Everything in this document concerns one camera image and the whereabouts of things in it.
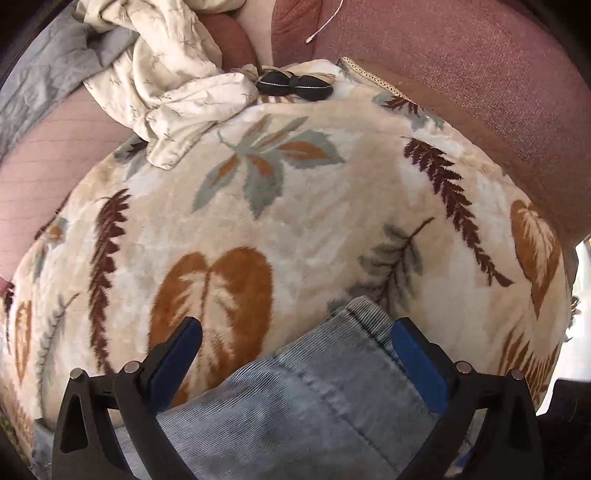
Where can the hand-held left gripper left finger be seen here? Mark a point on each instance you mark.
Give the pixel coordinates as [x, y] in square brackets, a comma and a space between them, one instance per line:
[173, 364]

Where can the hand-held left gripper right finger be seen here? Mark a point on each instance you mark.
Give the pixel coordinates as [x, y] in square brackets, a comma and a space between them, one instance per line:
[420, 364]

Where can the blue denim pants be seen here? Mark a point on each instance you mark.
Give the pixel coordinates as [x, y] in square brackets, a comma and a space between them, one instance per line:
[300, 406]

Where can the leaf print fleece blanket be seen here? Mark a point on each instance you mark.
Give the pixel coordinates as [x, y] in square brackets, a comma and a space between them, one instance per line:
[323, 207]

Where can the pink padded headboard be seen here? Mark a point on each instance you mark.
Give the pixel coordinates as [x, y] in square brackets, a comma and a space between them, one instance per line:
[46, 161]

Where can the crumpled white cloth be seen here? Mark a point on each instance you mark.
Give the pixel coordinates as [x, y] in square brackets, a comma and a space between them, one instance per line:
[175, 69]

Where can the red padded side cushion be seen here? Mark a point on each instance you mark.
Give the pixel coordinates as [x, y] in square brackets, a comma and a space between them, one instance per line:
[461, 69]

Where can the blue-grey quilted pillow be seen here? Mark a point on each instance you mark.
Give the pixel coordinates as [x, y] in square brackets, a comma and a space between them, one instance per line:
[55, 69]

